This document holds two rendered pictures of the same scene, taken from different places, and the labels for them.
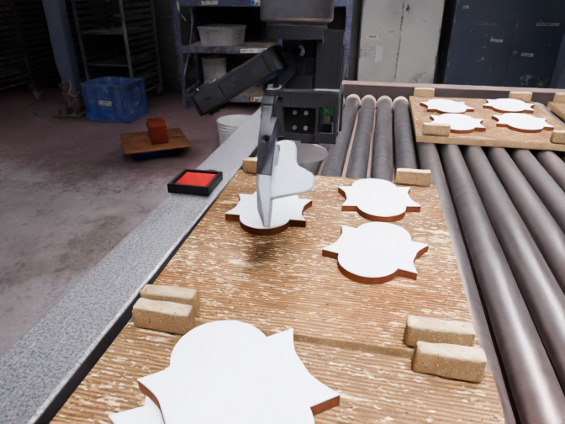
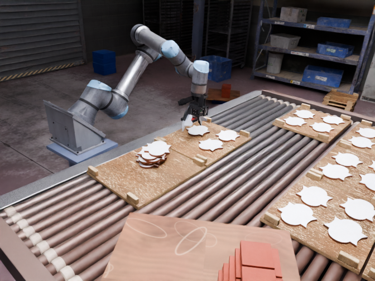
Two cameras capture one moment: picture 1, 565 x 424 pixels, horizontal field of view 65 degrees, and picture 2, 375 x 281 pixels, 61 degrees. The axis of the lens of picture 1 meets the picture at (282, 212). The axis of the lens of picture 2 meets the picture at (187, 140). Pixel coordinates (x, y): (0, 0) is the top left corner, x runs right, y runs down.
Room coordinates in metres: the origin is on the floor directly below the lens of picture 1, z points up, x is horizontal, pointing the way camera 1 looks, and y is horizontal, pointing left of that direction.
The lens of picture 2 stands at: (-0.85, -0.69, 1.72)
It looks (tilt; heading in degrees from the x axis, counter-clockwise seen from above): 28 degrees down; 28
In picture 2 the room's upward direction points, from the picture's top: 3 degrees clockwise
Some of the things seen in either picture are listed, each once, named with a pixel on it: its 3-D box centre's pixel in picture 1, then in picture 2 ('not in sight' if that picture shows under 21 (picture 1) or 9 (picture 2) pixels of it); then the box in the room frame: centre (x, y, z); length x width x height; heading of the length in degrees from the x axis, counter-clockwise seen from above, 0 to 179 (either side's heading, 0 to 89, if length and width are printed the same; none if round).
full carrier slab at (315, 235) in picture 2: not in sight; (327, 212); (0.25, -0.73, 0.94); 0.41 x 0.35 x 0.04; 168
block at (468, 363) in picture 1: (449, 360); (198, 161); (0.29, -0.15, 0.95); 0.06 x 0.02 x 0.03; 77
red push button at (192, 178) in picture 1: (196, 182); not in sight; (0.74, 0.16, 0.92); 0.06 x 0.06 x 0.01; 78
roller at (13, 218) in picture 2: not in sight; (186, 138); (0.54, 0.07, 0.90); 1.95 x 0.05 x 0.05; 168
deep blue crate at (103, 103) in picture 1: (116, 98); (215, 68); (4.59, 1.70, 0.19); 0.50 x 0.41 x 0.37; 76
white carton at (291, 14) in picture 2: not in sight; (293, 14); (5.24, 0.59, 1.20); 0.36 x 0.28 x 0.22; 71
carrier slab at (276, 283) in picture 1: (319, 236); (204, 140); (0.54, -0.05, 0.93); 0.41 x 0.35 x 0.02; 169
